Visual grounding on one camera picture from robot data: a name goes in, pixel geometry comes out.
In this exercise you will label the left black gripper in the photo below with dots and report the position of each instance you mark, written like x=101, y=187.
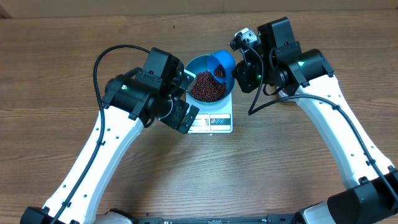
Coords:
x=175, y=121

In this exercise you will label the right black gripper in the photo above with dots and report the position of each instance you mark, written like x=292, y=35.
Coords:
x=244, y=77

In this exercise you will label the blue plastic scoop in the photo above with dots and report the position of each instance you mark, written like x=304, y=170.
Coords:
x=226, y=60

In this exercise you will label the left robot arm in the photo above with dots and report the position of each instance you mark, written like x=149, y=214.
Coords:
x=131, y=103

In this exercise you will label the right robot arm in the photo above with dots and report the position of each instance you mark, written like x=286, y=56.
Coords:
x=369, y=177

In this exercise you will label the red beans in bowl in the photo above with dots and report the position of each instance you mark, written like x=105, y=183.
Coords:
x=207, y=88

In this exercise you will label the teal bowl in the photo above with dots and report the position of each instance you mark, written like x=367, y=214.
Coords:
x=199, y=64

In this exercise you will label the white digital kitchen scale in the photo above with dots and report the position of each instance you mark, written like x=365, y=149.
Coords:
x=212, y=118

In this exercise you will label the red beans in scoop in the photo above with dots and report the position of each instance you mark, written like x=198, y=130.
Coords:
x=219, y=72

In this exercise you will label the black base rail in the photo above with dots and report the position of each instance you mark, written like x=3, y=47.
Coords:
x=217, y=220

